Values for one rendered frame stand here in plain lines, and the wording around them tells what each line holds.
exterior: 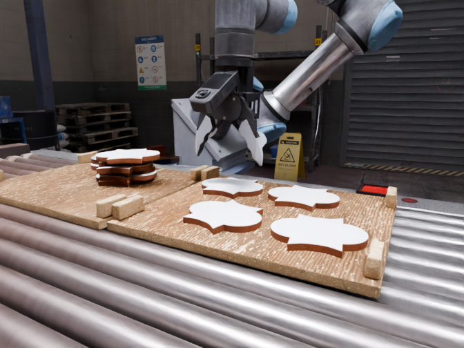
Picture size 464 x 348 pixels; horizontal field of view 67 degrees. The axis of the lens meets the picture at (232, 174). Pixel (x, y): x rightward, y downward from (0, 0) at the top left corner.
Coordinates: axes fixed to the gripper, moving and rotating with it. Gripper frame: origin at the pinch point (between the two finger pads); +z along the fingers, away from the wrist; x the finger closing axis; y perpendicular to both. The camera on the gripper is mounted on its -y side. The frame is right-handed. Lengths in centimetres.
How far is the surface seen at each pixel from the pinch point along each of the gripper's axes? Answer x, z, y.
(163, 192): 10.7, 6.7, -6.5
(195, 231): -7.0, 6.0, -19.6
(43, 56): 403, -37, 216
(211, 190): 1.3, 5.4, -2.9
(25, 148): 88, 9, 9
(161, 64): 390, -38, 421
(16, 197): 33.6, 7.5, -23.9
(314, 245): -24.3, 4.4, -17.0
